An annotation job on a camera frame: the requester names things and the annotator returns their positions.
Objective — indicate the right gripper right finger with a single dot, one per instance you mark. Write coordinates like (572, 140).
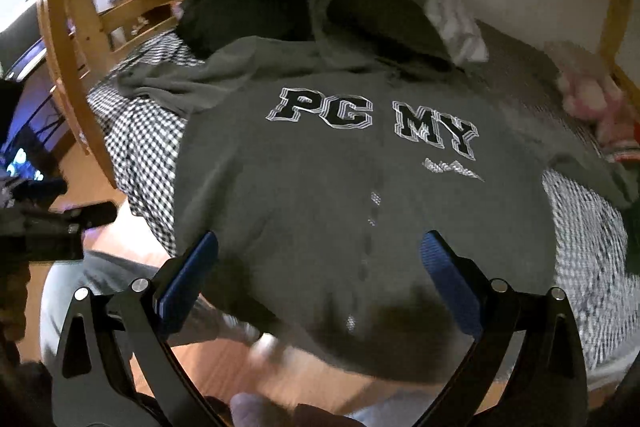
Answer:
(548, 384)

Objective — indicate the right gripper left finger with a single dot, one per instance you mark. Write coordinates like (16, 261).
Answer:
(114, 366)

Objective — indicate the grey PG MY sweatshirt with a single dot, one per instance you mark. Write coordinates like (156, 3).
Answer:
(350, 186)

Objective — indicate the black clothes pile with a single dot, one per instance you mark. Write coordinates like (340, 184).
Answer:
(395, 32)

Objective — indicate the black computer monitor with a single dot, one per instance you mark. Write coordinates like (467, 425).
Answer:
(33, 122)

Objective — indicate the black white checkered bedsheet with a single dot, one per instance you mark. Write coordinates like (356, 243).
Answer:
(145, 146)

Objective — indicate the red white striped item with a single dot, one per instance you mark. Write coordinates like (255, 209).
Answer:
(624, 155)

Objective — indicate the pink plush toy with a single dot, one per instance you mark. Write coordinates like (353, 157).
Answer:
(590, 94)

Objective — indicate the grey white folded cloth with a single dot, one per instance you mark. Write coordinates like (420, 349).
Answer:
(457, 27)

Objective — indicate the wooden bunk bed frame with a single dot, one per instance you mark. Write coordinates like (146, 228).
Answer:
(80, 53)

